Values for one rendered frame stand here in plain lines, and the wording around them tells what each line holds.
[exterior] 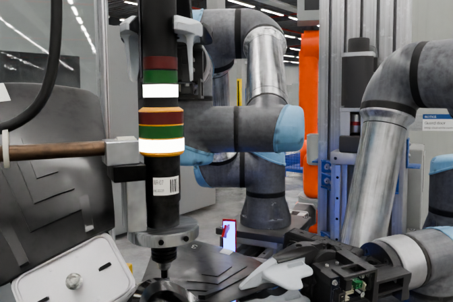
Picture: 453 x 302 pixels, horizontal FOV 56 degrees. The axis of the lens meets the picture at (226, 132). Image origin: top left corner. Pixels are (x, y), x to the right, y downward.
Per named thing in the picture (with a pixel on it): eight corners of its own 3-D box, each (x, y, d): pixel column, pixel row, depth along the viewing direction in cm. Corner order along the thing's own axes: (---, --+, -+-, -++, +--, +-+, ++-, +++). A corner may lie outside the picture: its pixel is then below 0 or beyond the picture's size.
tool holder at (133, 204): (112, 257, 37) (109, 144, 36) (101, 233, 43) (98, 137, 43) (209, 241, 41) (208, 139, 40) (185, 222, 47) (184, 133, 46)
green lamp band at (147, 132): (144, 139, 39) (144, 126, 39) (134, 135, 43) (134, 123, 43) (190, 137, 41) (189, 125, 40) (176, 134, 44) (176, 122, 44)
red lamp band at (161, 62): (147, 69, 39) (146, 54, 39) (139, 71, 42) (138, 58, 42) (182, 69, 40) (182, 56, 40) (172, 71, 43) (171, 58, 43)
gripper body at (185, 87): (203, 98, 47) (209, 98, 59) (201, 19, 47) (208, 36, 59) (134, 99, 48) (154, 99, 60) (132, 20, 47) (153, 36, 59)
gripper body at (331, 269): (339, 276, 48) (415, 257, 53) (295, 245, 56) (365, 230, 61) (334, 336, 50) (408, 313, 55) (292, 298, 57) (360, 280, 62)
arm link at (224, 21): (245, 197, 125) (240, 19, 93) (194, 196, 127) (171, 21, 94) (245, 169, 135) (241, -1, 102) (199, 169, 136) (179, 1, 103)
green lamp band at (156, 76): (147, 83, 39) (147, 69, 39) (139, 83, 42) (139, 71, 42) (182, 83, 40) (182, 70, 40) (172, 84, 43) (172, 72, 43)
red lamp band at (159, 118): (144, 125, 39) (143, 112, 39) (134, 123, 43) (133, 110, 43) (189, 124, 40) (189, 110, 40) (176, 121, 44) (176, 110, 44)
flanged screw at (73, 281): (82, 294, 37) (79, 288, 35) (66, 293, 37) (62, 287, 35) (85, 278, 38) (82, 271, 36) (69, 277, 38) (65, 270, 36)
